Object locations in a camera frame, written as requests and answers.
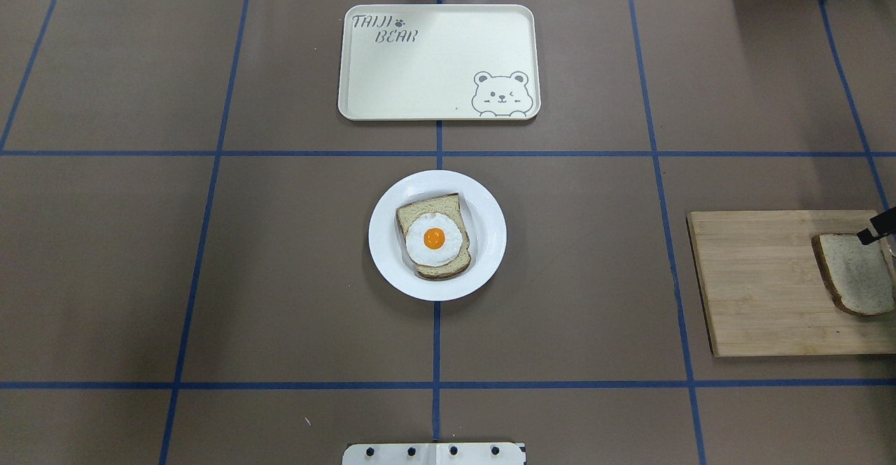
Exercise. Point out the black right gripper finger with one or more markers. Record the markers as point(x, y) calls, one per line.
point(881, 226)

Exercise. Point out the bread slice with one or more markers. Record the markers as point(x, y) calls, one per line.
point(449, 205)
point(859, 277)

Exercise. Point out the white round plate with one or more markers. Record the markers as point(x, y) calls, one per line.
point(483, 218)

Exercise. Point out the wooden cutting board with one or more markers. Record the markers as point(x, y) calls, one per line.
point(762, 290)

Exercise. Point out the fried egg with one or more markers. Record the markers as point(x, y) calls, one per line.
point(433, 240)

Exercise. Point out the cream bear serving tray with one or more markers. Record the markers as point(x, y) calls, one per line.
point(439, 62)

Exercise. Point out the white column base plate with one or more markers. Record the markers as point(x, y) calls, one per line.
point(435, 453)

